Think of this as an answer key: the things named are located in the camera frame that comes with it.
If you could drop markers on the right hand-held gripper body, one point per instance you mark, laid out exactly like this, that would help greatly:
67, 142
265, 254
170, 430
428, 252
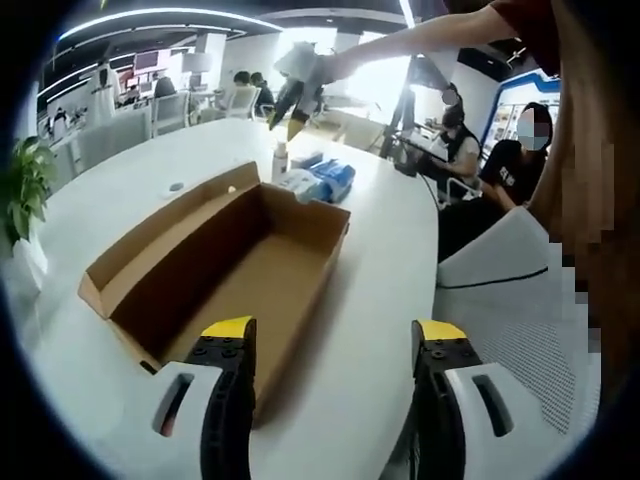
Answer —
302, 62

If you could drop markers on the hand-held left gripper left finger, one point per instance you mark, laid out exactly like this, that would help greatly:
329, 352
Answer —
180, 400

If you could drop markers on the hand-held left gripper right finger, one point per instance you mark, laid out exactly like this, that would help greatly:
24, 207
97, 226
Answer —
450, 355

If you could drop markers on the grey bottle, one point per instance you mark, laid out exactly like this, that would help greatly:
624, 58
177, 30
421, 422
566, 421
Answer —
281, 162

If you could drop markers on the blue soft pack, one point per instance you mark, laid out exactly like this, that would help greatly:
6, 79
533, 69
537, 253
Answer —
332, 177

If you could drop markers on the brown cardboard shoe box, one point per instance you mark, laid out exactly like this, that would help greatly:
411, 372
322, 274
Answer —
225, 270

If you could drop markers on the person's right hand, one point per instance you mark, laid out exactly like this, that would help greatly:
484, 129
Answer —
340, 65

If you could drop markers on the grey mesh office chair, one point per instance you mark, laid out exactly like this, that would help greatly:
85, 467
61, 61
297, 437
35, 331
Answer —
515, 320

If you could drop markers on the black tripod stand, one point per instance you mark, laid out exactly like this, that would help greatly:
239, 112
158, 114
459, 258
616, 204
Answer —
400, 115

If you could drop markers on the row of office chairs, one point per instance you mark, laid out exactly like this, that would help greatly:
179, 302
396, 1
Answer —
170, 112

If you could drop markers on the white table socket panel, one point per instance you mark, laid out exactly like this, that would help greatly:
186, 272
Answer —
176, 188

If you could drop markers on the white standing figure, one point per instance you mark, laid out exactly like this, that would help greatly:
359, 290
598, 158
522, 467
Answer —
104, 95

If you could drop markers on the blue framed display board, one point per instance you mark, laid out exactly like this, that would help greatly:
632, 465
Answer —
505, 115

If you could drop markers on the person's upper body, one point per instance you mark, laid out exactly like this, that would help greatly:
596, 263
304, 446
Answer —
545, 30

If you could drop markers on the green plant in white pot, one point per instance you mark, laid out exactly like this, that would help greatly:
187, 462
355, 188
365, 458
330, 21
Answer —
27, 200

